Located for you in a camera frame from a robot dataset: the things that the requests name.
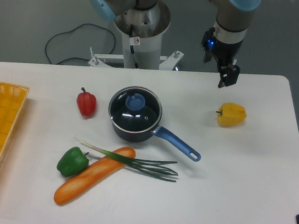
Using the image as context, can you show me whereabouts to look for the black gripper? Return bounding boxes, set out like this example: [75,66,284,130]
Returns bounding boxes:
[201,27,242,88]

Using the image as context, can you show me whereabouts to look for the glass lid blue knob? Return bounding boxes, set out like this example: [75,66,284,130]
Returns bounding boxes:
[109,86,161,132]

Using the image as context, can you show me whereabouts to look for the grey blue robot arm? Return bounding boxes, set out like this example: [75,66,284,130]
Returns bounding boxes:
[90,0,261,87]

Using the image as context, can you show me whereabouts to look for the yellow bell pepper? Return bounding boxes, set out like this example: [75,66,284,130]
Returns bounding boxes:
[216,102,247,127]

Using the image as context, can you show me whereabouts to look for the green spring onion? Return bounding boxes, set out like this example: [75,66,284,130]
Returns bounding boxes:
[80,140,178,182]

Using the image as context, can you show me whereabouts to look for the red bell pepper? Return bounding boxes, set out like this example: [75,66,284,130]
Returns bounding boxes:
[76,87,97,118]

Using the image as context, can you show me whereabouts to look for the orange baguette bread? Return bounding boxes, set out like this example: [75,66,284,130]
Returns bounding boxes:
[54,157,126,206]

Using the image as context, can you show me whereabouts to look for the green bell pepper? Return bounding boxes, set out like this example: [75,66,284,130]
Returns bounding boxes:
[56,147,89,177]

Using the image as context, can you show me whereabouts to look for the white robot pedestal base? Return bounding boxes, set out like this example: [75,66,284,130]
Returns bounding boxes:
[87,0,190,75]

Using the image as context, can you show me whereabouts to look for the dark saucepan blue handle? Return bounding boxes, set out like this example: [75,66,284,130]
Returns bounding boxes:
[104,83,208,163]

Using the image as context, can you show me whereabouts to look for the black floor cable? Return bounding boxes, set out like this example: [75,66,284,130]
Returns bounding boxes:
[43,18,118,71]

